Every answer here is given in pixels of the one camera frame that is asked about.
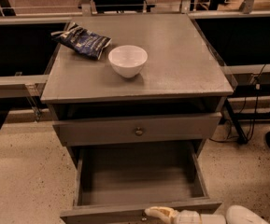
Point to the grey top drawer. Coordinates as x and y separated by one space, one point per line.
119 130

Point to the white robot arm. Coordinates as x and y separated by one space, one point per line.
235 214

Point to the white ceramic bowl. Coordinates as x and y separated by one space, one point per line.
127 60

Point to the grey wooden drawer cabinet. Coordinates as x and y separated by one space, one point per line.
180 76

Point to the grey drawer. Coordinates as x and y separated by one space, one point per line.
116 183
119 130

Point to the dark blue chip bag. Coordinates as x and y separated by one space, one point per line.
82 41

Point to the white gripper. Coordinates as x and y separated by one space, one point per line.
188 217

